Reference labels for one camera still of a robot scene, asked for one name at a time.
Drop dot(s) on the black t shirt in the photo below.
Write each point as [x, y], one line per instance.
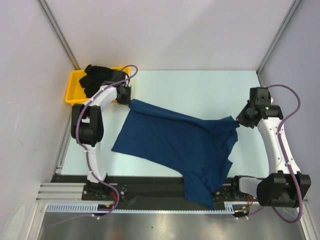
[94, 78]

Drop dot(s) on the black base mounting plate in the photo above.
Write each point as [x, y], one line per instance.
[135, 193]

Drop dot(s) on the aluminium frame rail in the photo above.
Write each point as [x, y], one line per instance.
[60, 192]

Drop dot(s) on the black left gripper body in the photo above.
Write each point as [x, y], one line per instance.
[125, 98]

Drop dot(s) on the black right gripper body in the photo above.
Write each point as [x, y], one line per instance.
[243, 120]

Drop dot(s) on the light blue cable duct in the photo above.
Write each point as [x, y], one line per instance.
[95, 208]

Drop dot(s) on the yellow plastic bin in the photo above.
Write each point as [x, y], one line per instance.
[75, 93]

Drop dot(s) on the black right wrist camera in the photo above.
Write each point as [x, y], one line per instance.
[259, 96]

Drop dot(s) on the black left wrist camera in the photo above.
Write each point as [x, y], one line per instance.
[118, 75]

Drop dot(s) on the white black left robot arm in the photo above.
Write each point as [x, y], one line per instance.
[87, 127]

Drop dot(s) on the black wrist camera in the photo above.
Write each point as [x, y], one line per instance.
[118, 75]
[259, 96]

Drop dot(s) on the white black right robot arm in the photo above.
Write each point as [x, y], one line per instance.
[285, 186]

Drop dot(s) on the blue t shirt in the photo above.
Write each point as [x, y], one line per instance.
[196, 148]

